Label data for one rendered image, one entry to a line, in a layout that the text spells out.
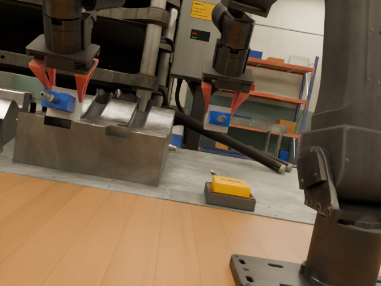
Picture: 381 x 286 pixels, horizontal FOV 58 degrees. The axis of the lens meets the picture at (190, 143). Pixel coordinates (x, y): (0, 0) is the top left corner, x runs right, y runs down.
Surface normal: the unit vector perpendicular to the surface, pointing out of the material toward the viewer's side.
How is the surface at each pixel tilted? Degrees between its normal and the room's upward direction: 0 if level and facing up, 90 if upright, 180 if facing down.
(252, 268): 0
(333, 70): 87
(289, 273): 0
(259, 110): 90
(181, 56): 90
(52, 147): 90
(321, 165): 59
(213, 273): 0
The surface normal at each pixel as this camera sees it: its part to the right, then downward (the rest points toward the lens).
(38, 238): 0.18, -0.98
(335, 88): -0.90, -0.29
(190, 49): 0.02, 0.11
